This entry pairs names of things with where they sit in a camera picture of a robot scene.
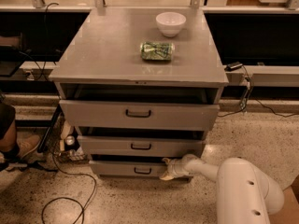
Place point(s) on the grey top drawer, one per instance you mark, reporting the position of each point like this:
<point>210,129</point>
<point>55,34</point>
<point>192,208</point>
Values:
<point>140,115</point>

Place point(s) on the grey bottom drawer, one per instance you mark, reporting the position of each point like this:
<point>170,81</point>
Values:
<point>127,169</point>

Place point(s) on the grey middle drawer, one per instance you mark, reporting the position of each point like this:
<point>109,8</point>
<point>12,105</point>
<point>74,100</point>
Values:
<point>140,147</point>

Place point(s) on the wire basket with items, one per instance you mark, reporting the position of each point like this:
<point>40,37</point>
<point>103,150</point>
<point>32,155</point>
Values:
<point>64,143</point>

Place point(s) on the black power adapter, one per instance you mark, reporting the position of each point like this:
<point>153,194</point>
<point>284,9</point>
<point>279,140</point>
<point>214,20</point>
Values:
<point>233,66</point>

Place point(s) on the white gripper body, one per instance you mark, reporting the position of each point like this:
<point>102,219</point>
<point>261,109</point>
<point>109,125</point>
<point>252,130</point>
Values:
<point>177,168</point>

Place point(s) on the grey drawer cabinet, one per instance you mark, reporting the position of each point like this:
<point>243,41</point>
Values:
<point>104,64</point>

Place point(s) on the white bowl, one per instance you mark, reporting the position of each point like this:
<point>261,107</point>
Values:
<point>170,23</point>

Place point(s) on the person leg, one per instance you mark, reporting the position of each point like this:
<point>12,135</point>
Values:
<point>8,133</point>

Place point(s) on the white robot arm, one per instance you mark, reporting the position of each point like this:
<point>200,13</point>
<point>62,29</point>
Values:
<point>245,194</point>

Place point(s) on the cardboard box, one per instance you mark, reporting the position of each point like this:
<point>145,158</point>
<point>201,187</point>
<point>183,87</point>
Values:
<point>289,214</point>

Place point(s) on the grey drawer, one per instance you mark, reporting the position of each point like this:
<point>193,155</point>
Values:
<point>140,115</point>
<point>127,169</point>
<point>140,147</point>

